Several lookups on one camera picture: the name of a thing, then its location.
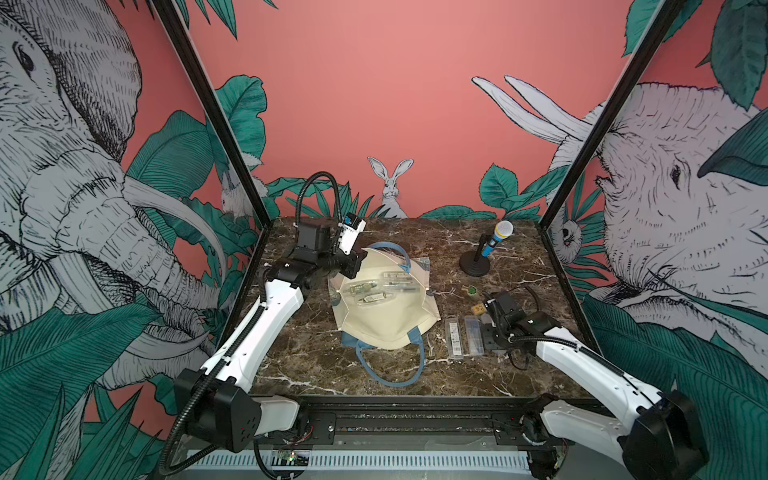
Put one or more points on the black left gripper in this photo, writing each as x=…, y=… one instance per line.
x=330, y=243

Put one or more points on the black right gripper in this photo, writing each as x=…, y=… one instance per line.
x=486, y=329

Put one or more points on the clear compass set case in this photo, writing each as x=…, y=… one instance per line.
x=453, y=339

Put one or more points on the cream canvas tote bag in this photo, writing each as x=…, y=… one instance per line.
x=401, y=320

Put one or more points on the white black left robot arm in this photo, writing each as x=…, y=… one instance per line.
x=215, y=401

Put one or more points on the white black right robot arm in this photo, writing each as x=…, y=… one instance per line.
x=654, y=435

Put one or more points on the blue toy microphone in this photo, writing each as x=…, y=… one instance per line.
x=502, y=230

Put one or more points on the white ventilation grille strip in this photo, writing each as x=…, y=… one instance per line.
x=513, y=462

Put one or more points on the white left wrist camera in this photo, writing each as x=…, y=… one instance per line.
x=350, y=228

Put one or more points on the black left frame post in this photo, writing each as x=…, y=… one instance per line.
x=169, y=15

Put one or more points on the black frame post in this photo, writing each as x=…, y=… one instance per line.
x=652, y=37
x=169, y=15

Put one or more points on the black right frame post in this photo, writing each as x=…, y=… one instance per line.
x=652, y=37

